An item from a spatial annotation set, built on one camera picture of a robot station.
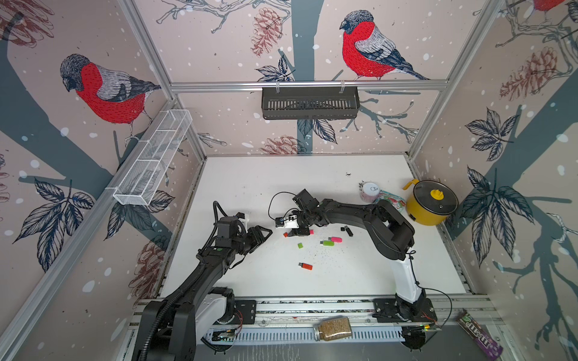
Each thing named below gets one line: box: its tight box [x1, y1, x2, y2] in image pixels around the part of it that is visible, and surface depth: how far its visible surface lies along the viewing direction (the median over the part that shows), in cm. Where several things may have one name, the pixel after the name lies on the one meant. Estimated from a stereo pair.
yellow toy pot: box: [402, 178, 460, 227], surface depth 90 cm
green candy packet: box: [374, 189, 407, 212], surface depth 100 cm
